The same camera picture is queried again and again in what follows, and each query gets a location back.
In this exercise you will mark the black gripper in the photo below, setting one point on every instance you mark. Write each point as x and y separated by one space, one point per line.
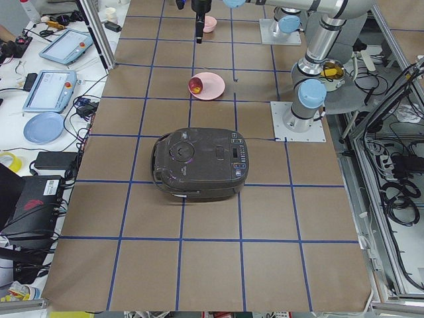
200 5

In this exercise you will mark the red apple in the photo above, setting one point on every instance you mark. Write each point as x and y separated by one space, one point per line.
195 85

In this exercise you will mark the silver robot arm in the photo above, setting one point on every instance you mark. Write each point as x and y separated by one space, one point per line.
280 12
309 92

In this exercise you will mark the pink bowl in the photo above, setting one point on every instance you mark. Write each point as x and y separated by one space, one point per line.
209 24

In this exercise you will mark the pink plate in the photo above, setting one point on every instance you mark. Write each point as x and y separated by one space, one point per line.
213 86

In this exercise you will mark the white bowl with yellow object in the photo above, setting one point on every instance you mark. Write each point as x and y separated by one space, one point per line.
332 75

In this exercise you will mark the blue plate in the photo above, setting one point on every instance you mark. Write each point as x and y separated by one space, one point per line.
44 128

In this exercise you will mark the dark grey rice cooker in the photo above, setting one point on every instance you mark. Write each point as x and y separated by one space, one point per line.
200 163

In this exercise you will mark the blue teach pendant upper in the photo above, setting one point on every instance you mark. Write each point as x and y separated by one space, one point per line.
68 47

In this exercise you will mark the blue teach pendant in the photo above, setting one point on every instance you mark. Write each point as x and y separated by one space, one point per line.
68 47
51 91

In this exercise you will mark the blue teach pendant lower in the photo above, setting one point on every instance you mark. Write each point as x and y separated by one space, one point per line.
51 91

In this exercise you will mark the black power adapter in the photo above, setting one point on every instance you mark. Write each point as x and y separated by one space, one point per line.
54 160

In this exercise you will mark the yellow tape roll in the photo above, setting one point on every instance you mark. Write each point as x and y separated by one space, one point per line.
11 161

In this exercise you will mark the black computer box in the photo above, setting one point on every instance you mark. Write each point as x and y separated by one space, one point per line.
30 215

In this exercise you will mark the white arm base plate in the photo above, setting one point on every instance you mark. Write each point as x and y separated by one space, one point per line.
289 128
282 32

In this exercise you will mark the aluminium frame post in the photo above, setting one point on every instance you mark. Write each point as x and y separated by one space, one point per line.
96 31

